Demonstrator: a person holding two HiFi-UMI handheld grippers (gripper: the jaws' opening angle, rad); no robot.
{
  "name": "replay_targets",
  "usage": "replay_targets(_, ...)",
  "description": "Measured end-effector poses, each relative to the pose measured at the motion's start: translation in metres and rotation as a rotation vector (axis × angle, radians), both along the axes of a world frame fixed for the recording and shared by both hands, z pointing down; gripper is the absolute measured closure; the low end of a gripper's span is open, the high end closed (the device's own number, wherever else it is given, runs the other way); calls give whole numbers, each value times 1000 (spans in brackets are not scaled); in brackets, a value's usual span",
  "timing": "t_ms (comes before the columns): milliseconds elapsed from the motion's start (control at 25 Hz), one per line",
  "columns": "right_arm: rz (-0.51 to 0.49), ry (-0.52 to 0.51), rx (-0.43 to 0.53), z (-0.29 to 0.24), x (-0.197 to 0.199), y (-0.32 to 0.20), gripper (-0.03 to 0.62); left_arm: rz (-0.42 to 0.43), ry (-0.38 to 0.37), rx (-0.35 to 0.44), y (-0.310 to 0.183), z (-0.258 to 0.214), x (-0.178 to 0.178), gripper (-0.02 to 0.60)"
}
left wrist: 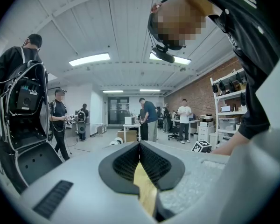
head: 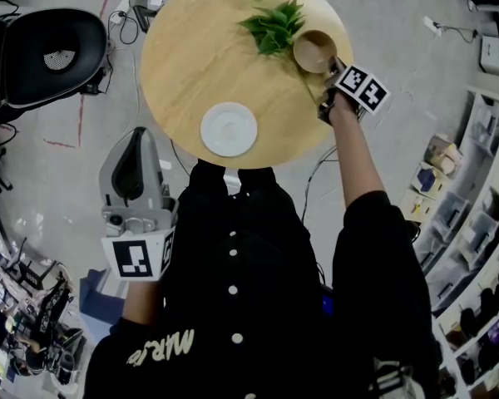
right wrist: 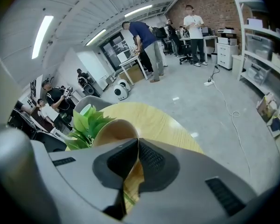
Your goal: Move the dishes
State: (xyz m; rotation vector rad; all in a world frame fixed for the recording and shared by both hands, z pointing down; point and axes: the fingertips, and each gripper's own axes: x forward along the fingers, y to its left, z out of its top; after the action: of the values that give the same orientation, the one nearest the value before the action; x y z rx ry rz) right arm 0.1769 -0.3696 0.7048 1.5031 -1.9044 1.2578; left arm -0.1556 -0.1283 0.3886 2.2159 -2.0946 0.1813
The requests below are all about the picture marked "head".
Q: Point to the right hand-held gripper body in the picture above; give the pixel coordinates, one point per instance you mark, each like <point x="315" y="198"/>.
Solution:
<point x="366" y="90"/>

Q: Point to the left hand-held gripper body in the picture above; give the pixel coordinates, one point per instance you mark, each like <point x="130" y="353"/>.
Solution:
<point x="135" y="256"/>

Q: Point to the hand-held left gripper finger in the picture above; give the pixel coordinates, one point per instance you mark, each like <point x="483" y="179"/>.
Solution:
<point x="154" y="185"/>
<point x="108" y="185"/>

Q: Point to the brown wooden bowl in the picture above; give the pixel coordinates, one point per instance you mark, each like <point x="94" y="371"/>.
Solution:
<point x="314" y="50"/>

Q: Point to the white plate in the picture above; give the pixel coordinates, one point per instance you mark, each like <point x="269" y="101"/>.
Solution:
<point x="228" y="129"/>

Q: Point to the person's left forearm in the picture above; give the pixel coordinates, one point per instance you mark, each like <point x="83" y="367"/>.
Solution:
<point x="141" y="301"/>

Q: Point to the person's right forearm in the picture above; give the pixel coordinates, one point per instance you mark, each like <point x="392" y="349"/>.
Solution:
<point x="353" y="160"/>

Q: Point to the blue covered table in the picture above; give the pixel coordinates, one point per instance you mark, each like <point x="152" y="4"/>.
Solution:
<point x="104" y="306"/>

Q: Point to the green leaf sprig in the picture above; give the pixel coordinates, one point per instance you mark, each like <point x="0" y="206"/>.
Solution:
<point x="274" y="31"/>

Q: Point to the white power strip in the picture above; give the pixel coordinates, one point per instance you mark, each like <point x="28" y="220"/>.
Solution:
<point x="122" y="6"/>
<point x="432" y="26"/>
<point x="116" y="18"/>

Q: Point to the cardboard box with beige items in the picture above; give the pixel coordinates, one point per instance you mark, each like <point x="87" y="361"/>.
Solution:
<point x="445" y="154"/>

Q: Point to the cardboard box with blue item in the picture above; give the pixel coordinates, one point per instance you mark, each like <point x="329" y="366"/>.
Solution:
<point x="428" y="181"/>

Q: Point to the white storage shelving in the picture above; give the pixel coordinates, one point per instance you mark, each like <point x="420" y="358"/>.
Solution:
<point x="486" y="95"/>

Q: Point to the cardboard box with yellow item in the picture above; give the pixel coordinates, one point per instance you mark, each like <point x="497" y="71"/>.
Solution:
<point x="416" y="206"/>

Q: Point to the person's black jacket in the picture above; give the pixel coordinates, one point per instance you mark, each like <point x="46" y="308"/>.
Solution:
<point x="253" y="306"/>

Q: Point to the round wooden table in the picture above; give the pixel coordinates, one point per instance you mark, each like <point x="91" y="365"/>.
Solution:
<point x="199" y="56"/>

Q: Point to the black office chair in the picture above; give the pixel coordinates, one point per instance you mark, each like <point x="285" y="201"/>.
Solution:
<point x="33" y="69"/>

